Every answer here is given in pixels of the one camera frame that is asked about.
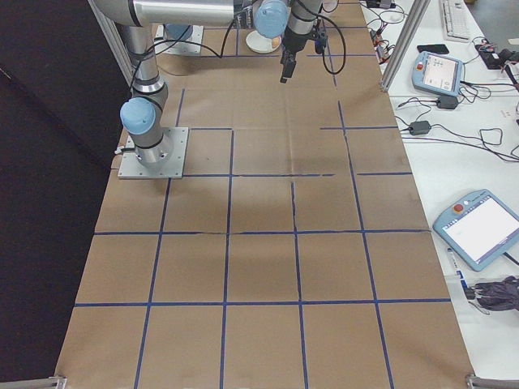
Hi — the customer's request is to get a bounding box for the dark cable bundle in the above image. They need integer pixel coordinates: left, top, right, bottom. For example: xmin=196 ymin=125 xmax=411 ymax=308
xmin=465 ymin=275 xmax=519 ymax=313

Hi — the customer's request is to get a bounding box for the white keyboard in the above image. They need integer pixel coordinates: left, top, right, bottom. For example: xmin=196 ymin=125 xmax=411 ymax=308
xmin=439 ymin=0 xmax=474 ymax=41

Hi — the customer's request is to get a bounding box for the aluminium gantry post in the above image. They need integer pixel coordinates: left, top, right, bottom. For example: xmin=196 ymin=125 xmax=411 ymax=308
xmin=87 ymin=0 xmax=137 ymax=88
xmin=380 ymin=0 xmax=431 ymax=93

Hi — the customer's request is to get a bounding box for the black clamp device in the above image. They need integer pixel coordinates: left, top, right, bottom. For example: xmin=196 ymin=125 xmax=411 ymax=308
xmin=500 ymin=48 xmax=519 ymax=72

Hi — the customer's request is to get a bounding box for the black frame cover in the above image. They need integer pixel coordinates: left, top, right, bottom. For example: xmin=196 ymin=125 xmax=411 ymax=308
xmin=0 ymin=0 xmax=135 ymax=380

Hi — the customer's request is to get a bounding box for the black smartphone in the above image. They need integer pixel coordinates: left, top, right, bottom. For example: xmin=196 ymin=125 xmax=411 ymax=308
xmin=417 ymin=43 xmax=450 ymax=56

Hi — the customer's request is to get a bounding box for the black power strip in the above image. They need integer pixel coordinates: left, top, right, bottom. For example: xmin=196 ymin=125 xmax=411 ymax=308
xmin=474 ymin=36 xmax=504 ymax=70

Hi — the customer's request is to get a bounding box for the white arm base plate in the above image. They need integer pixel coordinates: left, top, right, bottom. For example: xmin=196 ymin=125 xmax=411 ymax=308
xmin=117 ymin=126 xmax=191 ymax=179
xmin=156 ymin=24 xmax=204 ymax=56

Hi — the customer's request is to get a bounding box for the white round plate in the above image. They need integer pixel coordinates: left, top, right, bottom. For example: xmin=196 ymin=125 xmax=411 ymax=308
xmin=246 ymin=30 xmax=284 ymax=53

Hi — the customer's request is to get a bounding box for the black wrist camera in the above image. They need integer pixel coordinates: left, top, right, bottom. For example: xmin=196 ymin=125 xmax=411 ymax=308
xmin=312 ymin=24 xmax=328 ymax=54

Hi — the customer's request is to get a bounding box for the blue grey teach pendant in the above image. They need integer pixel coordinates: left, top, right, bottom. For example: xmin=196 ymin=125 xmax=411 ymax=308
xmin=411 ymin=50 xmax=467 ymax=97
xmin=432 ymin=189 xmax=519 ymax=271

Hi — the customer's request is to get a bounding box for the aluminium table rail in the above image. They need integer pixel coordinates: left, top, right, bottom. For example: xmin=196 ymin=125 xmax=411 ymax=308
xmin=465 ymin=374 xmax=519 ymax=389
xmin=0 ymin=375 xmax=66 ymax=389

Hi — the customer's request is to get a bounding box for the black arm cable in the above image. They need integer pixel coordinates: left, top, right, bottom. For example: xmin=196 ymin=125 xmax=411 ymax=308
xmin=131 ymin=11 xmax=349 ymax=76

